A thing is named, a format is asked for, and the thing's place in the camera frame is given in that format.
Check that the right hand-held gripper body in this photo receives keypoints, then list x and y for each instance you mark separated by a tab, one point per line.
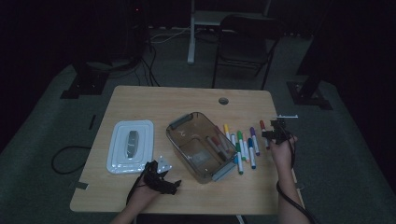
280	132

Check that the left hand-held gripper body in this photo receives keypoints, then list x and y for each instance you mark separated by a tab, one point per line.
154	177

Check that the dark red capped marker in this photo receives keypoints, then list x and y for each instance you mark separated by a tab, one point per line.
262	124

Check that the group of coloured markers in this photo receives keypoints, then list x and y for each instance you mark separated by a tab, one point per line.
253	140

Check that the bright green capped marker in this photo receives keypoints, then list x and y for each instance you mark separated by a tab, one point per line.
239	136

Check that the clear brown storage box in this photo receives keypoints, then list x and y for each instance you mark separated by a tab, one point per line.
186	137

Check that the person's left hand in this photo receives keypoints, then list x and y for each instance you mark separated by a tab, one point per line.
141	193

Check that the person's right hand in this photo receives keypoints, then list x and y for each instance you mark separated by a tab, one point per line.
283	155

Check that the black stand with square base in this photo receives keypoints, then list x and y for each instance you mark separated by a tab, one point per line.
308	95
85	84

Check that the round grey table grommet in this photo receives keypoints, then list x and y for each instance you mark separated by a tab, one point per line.
223	100

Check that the black floor strip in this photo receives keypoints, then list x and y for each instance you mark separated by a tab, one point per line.
92	122

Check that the black folding chair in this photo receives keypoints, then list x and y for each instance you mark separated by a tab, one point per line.
246	43

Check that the black equipment tower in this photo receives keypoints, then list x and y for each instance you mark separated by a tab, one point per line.
137	31

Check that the white desk frame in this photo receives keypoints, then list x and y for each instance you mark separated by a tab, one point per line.
191	37

